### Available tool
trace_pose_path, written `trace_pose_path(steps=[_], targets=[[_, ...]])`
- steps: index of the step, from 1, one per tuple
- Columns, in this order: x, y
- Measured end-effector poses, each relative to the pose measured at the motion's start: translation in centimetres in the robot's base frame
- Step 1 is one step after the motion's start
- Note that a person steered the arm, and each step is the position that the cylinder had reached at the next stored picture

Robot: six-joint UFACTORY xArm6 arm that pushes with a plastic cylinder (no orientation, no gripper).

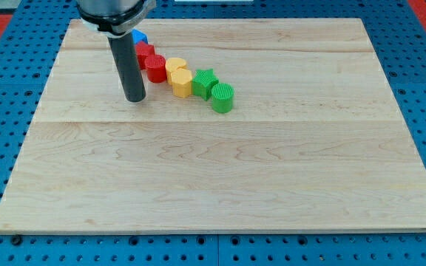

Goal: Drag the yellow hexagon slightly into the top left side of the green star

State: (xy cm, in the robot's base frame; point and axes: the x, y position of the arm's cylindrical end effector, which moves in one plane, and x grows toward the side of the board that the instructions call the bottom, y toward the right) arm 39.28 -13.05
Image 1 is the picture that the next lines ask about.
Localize yellow hexagon block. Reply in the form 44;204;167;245
171;69;193;98

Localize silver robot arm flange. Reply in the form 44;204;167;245
76;0;157;38

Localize green star block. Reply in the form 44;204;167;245
192;69;219;101

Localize red star block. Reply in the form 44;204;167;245
135;41;155;69

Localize green cylinder block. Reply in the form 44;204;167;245
212;83;234;113

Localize yellow heart block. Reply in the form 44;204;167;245
165;57;188;84

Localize red cylinder block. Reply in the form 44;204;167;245
144;55;167;83

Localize wooden board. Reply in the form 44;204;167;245
0;18;426;235

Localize blue block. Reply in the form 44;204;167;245
132;29;149;44

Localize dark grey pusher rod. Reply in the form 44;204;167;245
108;33;146;102

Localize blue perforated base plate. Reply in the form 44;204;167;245
0;0;426;265

